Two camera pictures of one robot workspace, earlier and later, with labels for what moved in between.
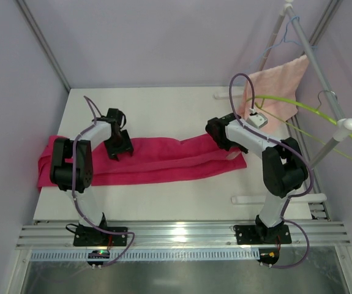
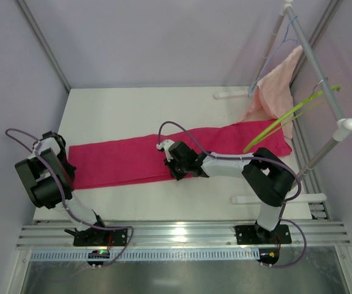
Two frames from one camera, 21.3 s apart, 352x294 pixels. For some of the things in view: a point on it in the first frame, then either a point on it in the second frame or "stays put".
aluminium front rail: (185, 235) stays put
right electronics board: (268, 256) stays put
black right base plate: (250, 234) stays put
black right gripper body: (213, 131) → (174, 167)
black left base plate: (95, 236) stays put
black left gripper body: (119, 146) → (68, 167)
